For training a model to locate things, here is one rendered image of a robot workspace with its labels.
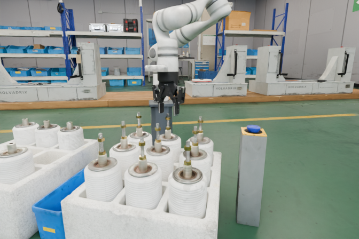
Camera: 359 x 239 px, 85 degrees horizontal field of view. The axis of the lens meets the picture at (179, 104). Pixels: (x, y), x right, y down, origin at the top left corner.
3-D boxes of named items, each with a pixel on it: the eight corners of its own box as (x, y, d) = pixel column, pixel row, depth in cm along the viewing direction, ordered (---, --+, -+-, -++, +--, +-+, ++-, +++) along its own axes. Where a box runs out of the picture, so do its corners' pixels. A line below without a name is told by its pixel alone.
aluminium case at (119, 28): (109, 34, 519) (109, 26, 516) (124, 34, 527) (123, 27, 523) (107, 32, 478) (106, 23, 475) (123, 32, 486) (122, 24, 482)
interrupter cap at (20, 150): (15, 147, 65) (15, 145, 65) (33, 149, 64) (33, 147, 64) (-11, 157, 58) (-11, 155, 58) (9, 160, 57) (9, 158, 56)
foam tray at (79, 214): (133, 180, 90) (131, 143, 87) (219, 192, 81) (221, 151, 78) (67, 260, 53) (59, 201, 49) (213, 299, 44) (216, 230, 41)
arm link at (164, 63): (142, 71, 66) (142, 53, 64) (165, 71, 74) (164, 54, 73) (163, 72, 60) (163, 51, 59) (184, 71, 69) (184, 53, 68)
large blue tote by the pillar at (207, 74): (196, 84, 556) (196, 70, 549) (210, 84, 566) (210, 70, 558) (203, 85, 508) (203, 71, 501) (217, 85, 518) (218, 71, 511)
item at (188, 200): (172, 221, 57) (172, 164, 54) (205, 225, 56) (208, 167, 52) (165, 251, 48) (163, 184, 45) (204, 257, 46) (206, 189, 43)
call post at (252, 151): (235, 208, 72) (240, 127, 66) (255, 212, 70) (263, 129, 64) (236, 223, 65) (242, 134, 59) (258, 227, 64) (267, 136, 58)
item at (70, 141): (73, 161, 93) (69, 125, 89) (91, 164, 91) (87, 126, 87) (56, 172, 84) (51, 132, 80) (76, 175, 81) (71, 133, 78)
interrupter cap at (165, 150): (145, 148, 65) (144, 146, 65) (166, 145, 67) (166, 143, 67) (148, 158, 58) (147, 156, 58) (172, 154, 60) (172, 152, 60)
